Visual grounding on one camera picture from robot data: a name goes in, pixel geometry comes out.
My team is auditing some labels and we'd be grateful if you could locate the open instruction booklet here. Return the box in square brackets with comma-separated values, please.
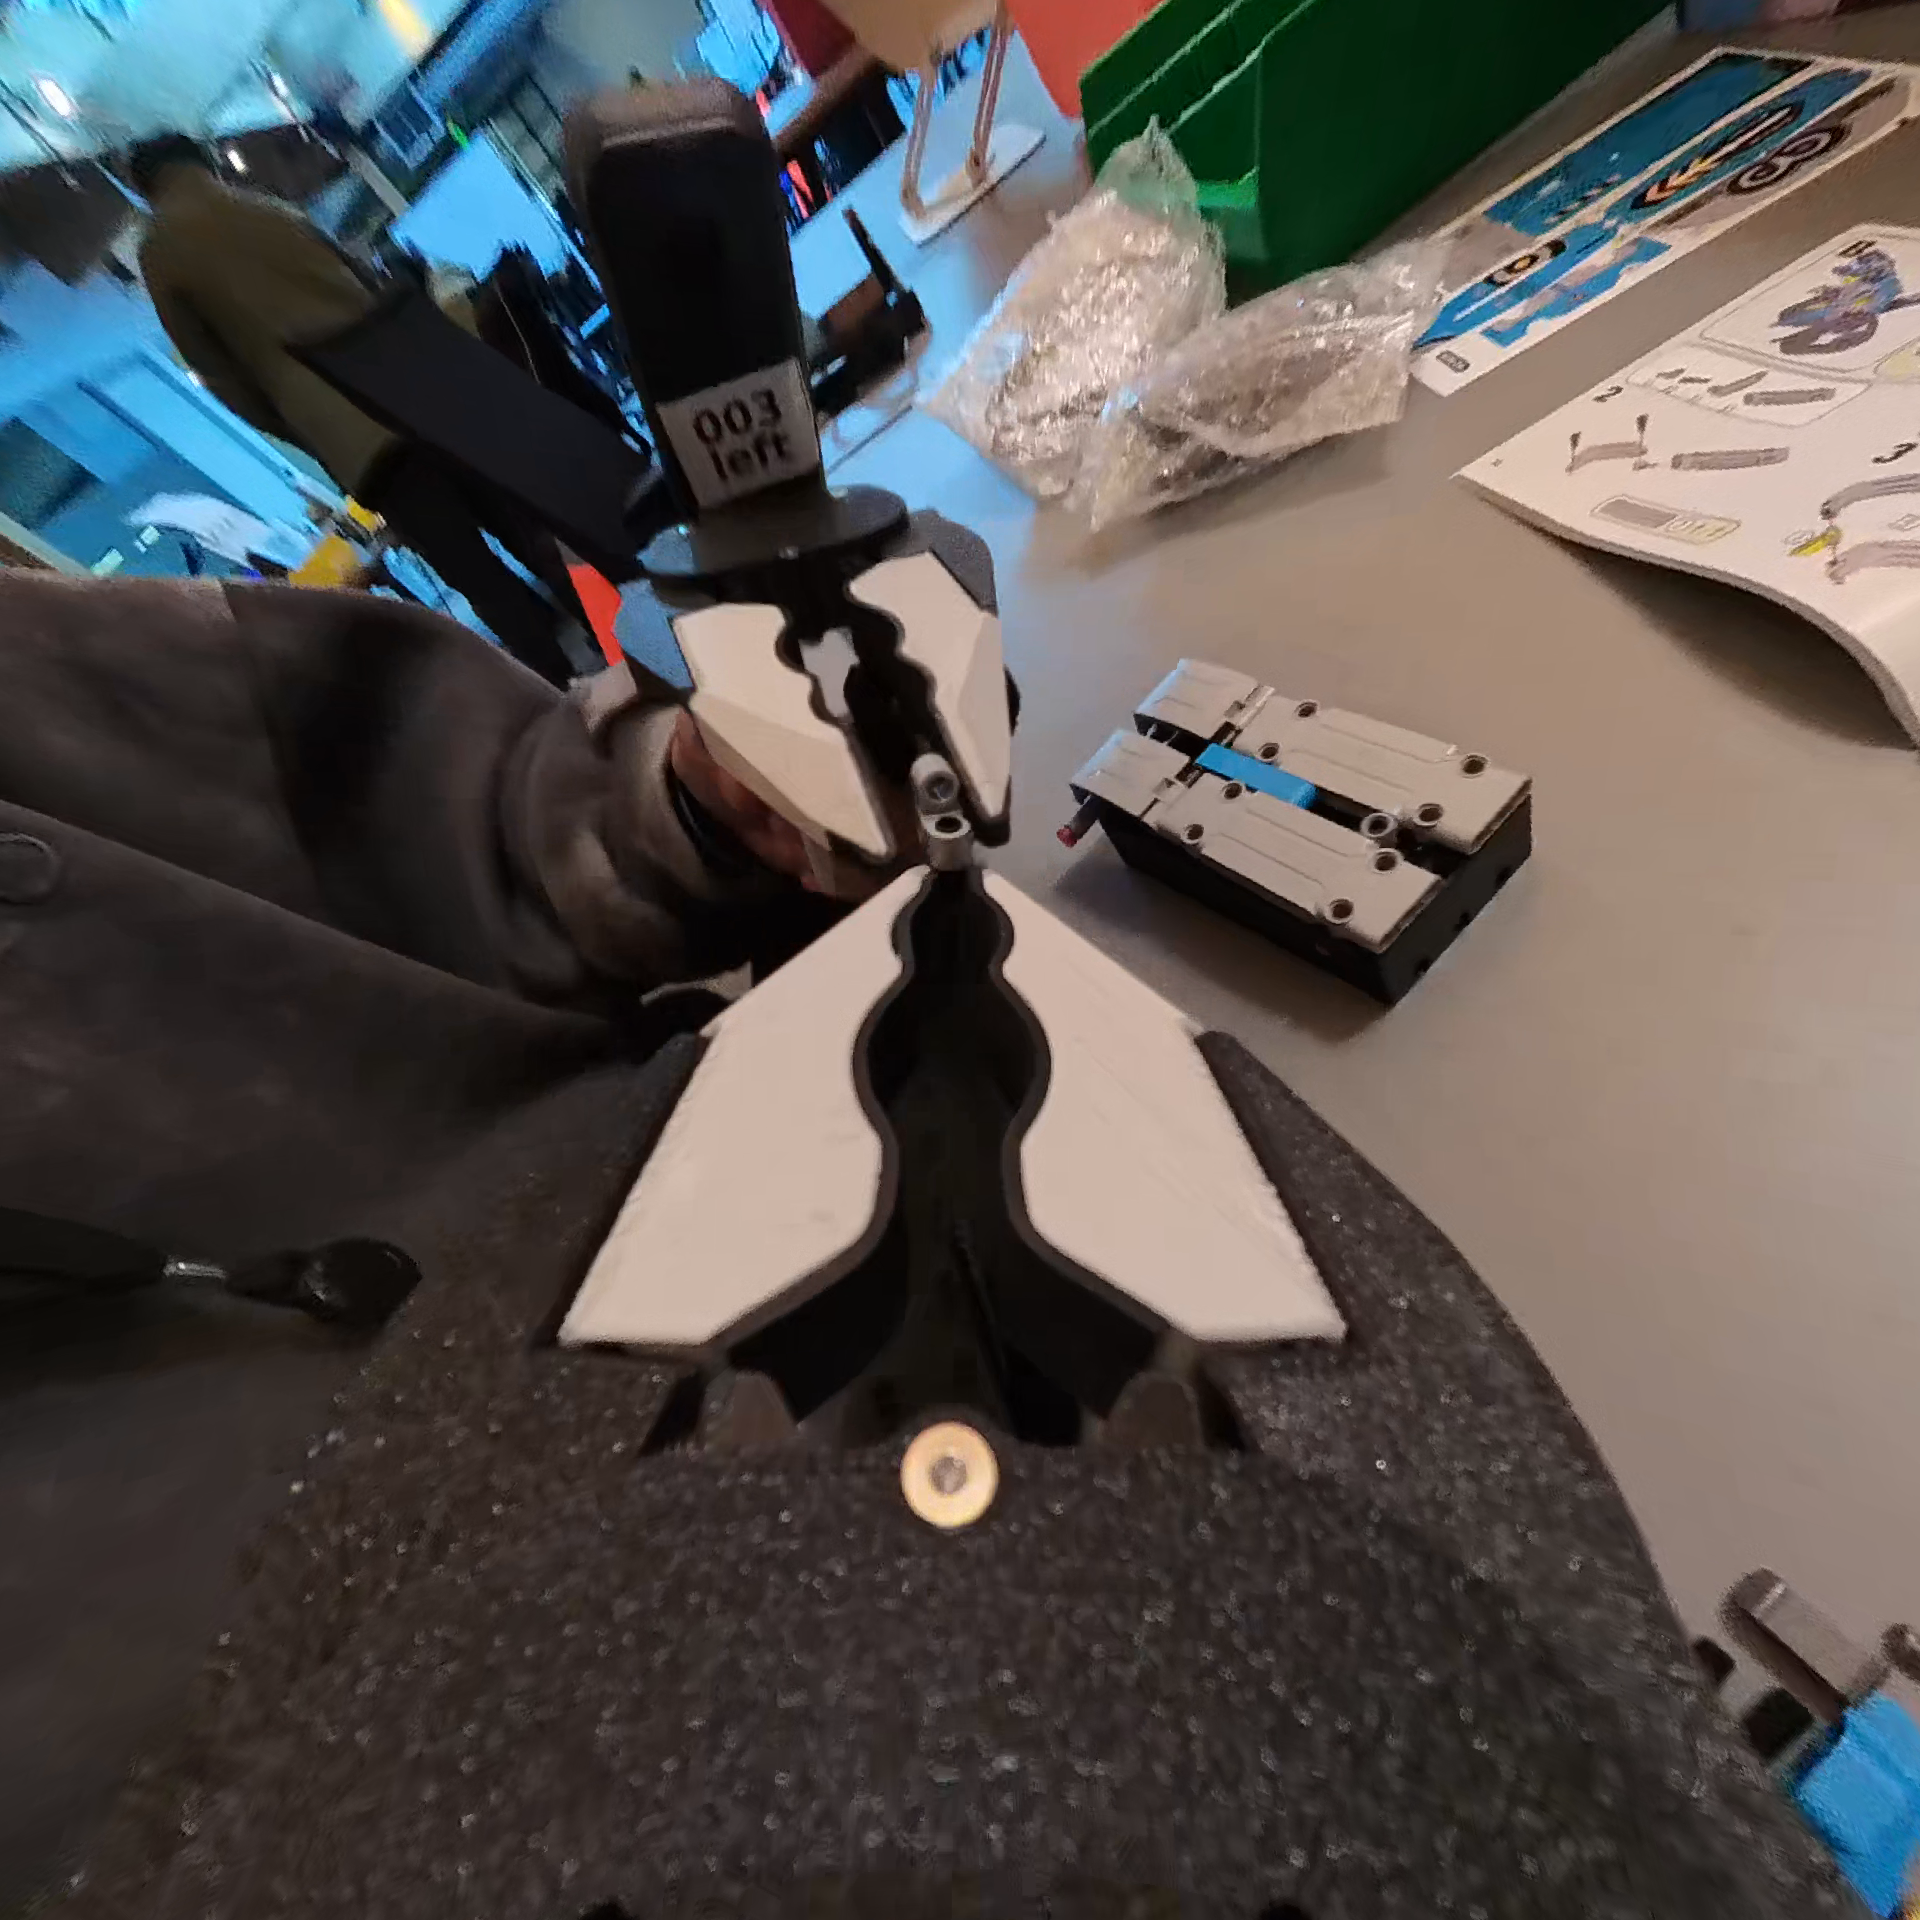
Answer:
[1455, 225, 1920, 745]

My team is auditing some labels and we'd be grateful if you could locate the blue sticker sheet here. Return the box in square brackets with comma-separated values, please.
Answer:
[1411, 48, 1920, 400]

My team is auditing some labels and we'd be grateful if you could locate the pile of brick pieces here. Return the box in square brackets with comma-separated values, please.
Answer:
[1695, 1569, 1920, 1920]

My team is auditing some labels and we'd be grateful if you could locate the wooden stand with white base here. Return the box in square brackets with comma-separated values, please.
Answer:
[896, 37, 1046, 244]

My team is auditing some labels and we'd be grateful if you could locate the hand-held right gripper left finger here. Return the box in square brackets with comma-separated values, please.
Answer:
[558, 864, 932, 1364]

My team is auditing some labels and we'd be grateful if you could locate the small grey brick connector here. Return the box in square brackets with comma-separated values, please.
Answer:
[907, 754, 981, 875]

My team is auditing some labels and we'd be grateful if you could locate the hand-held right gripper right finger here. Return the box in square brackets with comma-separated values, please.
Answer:
[972, 864, 1349, 1353]

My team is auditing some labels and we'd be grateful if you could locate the grey brick robot chassis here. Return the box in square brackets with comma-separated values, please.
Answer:
[1054, 657, 1536, 1009]

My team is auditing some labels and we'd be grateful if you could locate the person's left forearm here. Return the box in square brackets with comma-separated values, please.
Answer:
[0, 570, 751, 1037]

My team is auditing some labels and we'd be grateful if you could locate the black drawstring toggle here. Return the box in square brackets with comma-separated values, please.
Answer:
[165, 1236, 422, 1325]

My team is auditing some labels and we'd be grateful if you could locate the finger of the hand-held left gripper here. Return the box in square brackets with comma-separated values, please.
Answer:
[865, 555, 1023, 841]
[675, 600, 896, 866]

